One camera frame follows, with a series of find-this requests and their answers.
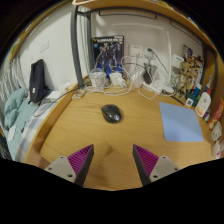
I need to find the white red-capped lotion bottle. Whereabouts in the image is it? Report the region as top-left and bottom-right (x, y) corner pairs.
(194, 87), (213, 118)

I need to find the red snack packet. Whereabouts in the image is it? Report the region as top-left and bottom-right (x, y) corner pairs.
(208, 97), (224, 132)

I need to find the clear plastic lidded cup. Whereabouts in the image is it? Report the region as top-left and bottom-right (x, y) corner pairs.
(88, 68), (107, 89)

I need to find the black power cable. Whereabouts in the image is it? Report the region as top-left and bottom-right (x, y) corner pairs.
(147, 48), (170, 74)

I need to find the black power adapter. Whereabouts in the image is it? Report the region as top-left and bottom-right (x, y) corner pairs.
(143, 70), (154, 85)

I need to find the light blue mouse pad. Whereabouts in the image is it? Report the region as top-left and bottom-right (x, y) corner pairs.
(158, 101), (205, 143)

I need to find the white wall socket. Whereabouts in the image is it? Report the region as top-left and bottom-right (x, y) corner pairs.
(129, 43), (145, 58)
(143, 45), (158, 60)

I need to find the brown brick-built tree figure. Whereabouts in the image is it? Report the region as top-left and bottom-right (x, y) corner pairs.
(173, 61), (195, 93)

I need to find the small white desk clock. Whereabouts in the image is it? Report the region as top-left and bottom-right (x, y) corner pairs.
(185, 97), (195, 108)

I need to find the small clear plastic packet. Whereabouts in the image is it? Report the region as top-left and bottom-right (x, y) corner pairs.
(72, 89), (86, 101)

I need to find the robot model kit box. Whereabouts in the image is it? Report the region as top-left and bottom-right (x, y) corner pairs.
(91, 35), (125, 78)

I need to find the white charging cable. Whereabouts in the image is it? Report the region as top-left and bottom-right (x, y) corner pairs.
(84, 55), (142, 98)

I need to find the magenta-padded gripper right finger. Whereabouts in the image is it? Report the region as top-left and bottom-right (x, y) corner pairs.
(132, 143), (181, 187)

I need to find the white wall-mounted box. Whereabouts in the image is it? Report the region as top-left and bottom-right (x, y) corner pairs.
(171, 53), (185, 71)

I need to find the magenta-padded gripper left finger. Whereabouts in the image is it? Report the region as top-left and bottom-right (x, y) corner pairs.
(44, 143), (95, 188)

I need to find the black computer mouse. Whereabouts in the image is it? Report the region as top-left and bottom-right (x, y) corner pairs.
(100, 104), (123, 124)

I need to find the white power strip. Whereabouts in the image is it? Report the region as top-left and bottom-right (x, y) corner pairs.
(141, 81), (163, 95)

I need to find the teal pillow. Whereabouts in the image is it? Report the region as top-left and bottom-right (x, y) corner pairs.
(3, 87), (28, 130)

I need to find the grey metal bed post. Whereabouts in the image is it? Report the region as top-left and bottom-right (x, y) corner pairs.
(69, 4), (86, 90)

